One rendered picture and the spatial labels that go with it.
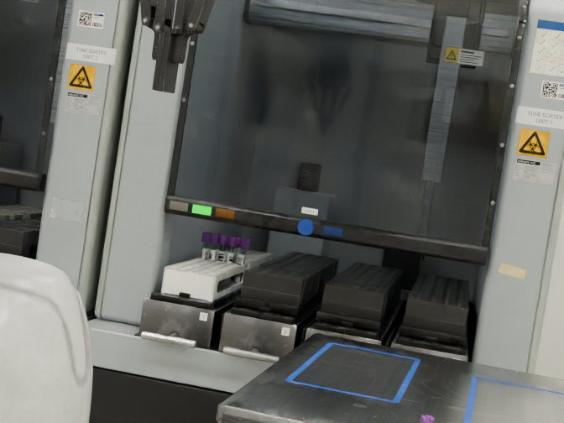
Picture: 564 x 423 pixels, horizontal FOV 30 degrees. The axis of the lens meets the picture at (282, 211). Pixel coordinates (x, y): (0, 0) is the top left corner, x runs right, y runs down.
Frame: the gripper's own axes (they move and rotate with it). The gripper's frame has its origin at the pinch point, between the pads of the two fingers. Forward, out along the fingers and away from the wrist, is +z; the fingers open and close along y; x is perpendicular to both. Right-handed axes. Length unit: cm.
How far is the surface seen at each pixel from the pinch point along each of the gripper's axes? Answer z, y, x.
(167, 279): 35, -28, 61
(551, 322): 44, 27, 192
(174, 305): 39, -24, 58
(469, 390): 37, 36, 33
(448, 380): 37, 32, 37
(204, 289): 36, -21, 63
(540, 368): 58, 26, 192
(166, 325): 43, -25, 58
